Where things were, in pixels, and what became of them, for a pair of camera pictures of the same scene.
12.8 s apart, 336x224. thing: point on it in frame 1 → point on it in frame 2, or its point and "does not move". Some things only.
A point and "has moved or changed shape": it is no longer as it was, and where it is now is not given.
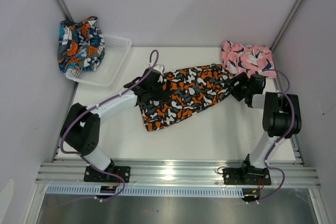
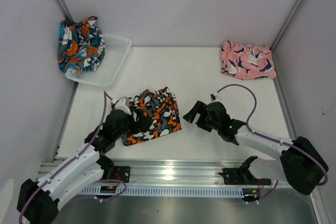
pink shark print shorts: [237, 58] does not move
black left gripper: [163, 95] → [142, 125]
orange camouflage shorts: [187, 91] has moved or changed shape
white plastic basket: [116, 49] does not move
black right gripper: [242, 78] → [198, 108]
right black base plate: [246, 176] does not move
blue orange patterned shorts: [81, 45] does not move
